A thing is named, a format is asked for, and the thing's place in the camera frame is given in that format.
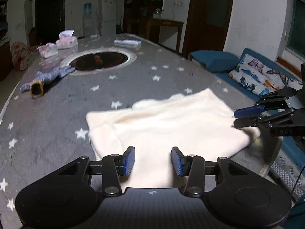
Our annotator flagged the round black induction cooktop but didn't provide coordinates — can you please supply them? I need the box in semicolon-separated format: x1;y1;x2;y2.
70;52;128;71

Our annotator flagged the round patterned fan heater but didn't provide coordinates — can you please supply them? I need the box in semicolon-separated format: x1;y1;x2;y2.
11;41;39;71

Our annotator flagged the butterfly pattern pillow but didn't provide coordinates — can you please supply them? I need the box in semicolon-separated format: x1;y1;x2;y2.
228;53;302;97

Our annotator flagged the white refrigerator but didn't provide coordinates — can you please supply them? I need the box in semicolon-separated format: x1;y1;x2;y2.
101;0;117;37

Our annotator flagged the cream white sweatshirt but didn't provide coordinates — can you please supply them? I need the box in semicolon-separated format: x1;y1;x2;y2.
86;88;261;189

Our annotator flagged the dark wooden side table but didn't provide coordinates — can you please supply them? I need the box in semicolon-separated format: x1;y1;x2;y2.
145;19;184;54

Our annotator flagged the water dispenser with blue bottle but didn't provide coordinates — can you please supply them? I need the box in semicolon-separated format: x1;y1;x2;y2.
83;3;94;38

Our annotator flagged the small pink tissue pack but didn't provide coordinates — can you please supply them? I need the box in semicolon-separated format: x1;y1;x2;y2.
38;43;58;59

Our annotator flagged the pink tissue box with tissue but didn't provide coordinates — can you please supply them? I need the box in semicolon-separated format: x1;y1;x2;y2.
56;30;78;50

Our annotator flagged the blue sofa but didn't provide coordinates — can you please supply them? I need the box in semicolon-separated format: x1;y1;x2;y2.
212;47;305;229

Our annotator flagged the white remote control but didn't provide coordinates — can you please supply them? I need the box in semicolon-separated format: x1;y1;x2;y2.
114;39;142;47

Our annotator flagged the blue grey knitted sock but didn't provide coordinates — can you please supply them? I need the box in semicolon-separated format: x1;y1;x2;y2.
20;66;75;98

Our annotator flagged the blue cushion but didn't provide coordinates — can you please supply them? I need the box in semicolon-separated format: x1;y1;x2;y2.
189;50;239;73

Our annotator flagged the grey star pattern tablecloth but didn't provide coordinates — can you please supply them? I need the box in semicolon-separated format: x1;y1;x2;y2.
1;37;290;228

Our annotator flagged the dark wooden shelf cabinet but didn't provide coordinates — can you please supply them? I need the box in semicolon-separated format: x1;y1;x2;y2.
123;0;163;37

